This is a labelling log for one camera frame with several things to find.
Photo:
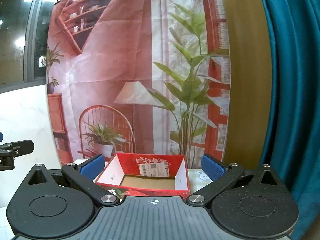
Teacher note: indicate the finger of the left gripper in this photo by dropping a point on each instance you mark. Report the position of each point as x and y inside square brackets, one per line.
[19, 148]

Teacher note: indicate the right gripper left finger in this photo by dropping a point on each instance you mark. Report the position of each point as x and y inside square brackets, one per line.
[81, 178]

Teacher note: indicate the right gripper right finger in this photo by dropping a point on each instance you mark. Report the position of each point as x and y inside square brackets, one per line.
[223, 177]

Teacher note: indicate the printed room scene backdrop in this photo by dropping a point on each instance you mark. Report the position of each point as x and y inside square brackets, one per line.
[138, 76]

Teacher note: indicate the white shipping label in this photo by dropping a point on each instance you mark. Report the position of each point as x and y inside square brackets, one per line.
[154, 169]

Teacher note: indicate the red strawberry cardboard box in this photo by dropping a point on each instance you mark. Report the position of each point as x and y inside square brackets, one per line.
[121, 176]

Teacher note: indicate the teal blue curtain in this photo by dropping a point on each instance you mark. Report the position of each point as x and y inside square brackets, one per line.
[291, 144]

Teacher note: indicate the olive yellow wall panel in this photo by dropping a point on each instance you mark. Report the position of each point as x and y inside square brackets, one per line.
[251, 81]

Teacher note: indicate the dark window with frame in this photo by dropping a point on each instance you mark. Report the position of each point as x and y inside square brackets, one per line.
[24, 33]

